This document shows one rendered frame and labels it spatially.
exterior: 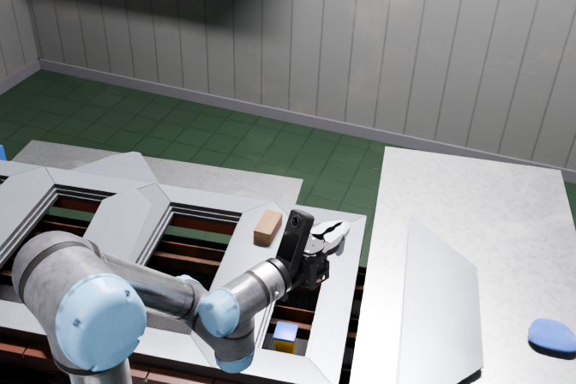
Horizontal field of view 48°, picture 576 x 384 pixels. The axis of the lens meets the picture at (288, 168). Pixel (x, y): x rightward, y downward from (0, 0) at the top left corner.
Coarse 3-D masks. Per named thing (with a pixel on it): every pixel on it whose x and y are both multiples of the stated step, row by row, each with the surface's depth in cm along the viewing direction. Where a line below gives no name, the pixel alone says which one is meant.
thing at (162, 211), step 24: (48, 192) 234; (72, 192) 237; (96, 192) 235; (144, 192) 234; (168, 216) 228; (192, 216) 230; (216, 216) 229; (240, 216) 228; (144, 240) 213; (0, 264) 207; (144, 264) 209; (0, 336) 185; (24, 336) 182; (264, 336) 186; (312, 336) 185; (144, 360) 177; (168, 360) 175
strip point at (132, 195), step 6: (120, 192) 234; (126, 192) 234; (132, 192) 234; (138, 192) 234; (108, 198) 231; (114, 198) 231; (120, 198) 231; (126, 198) 231; (132, 198) 231; (138, 198) 231; (144, 198) 231
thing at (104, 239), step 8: (88, 232) 215; (96, 232) 215; (104, 232) 216; (112, 232) 216; (120, 232) 216; (96, 240) 212; (104, 240) 212; (112, 240) 213; (120, 240) 213; (128, 240) 213; (136, 240) 213; (112, 248) 210; (120, 248) 210; (128, 248) 210
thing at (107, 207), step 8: (104, 208) 226; (112, 208) 226; (120, 208) 226; (128, 208) 226; (136, 208) 226; (144, 208) 227; (120, 216) 223; (128, 216) 223; (136, 216) 223; (144, 216) 223
